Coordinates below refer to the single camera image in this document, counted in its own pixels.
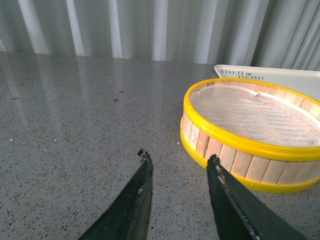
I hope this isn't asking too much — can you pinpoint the cream rectangular bear tray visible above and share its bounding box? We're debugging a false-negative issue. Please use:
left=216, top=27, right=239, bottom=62
left=214, top=64, right=320, bottom=101

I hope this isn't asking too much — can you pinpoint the left gripper black right finger own camera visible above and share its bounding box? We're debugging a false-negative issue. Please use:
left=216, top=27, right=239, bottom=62
left=206, top=154, right=305, bottom=240

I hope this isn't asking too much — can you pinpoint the yellow rimmed bamboo steamer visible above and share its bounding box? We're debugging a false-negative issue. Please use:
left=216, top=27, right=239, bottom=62
left=180, top=78, right=320, bottom=194

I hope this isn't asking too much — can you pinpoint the grey pleated curtain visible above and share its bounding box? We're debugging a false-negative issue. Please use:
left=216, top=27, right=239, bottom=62
left=0, top=0, right=320, bottom=71

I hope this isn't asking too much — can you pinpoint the left gripper black left finger own camera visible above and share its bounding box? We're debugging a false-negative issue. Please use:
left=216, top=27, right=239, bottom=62
left=80, top=149, right=153, bottom=240

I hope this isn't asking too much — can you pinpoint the white steamer liner cloth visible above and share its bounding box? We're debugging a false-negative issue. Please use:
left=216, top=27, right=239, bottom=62
left=189, top=84, right=320, bottom=147

